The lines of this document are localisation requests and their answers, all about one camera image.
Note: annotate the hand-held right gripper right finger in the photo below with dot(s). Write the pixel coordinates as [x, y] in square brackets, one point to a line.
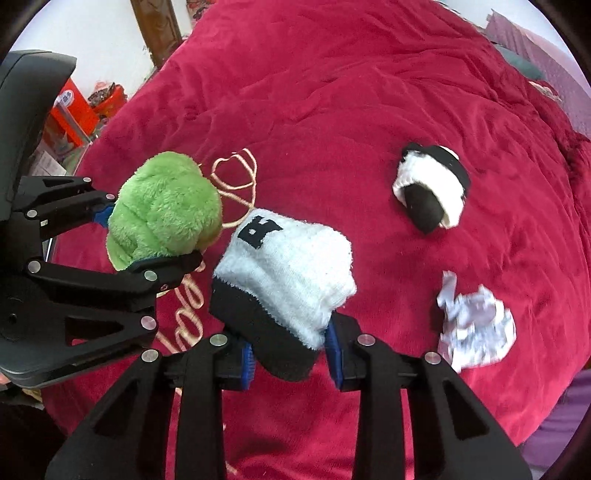
[334, 355]

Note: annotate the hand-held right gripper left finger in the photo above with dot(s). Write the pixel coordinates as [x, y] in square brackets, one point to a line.
[247, 364]

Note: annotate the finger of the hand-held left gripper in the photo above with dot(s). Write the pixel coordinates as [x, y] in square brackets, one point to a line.
[138, 279]
[69, 203]

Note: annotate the green fuzzy sock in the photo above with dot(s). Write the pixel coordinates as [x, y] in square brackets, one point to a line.
[161, 207]

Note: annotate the white sock with black cuff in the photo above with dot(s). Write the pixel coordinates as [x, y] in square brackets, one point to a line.
[286, 263]

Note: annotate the red cardboard box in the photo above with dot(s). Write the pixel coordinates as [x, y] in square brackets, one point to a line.
[74, 113]

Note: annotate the crumpled white paper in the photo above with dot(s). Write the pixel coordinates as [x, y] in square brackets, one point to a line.
[478, 327]

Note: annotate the rolled black and white sock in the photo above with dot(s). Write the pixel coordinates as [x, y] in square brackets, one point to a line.
[431, 189]

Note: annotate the red floral picture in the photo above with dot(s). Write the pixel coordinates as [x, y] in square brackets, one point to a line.
[201, 8]

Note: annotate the red plush blanket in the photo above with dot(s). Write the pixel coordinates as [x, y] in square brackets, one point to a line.
[323, 101]

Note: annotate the dark green cloth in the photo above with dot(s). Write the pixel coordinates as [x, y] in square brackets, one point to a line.
[519, 62]

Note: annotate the carved wooden frame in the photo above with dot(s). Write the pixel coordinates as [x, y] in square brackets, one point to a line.
[157, 32]

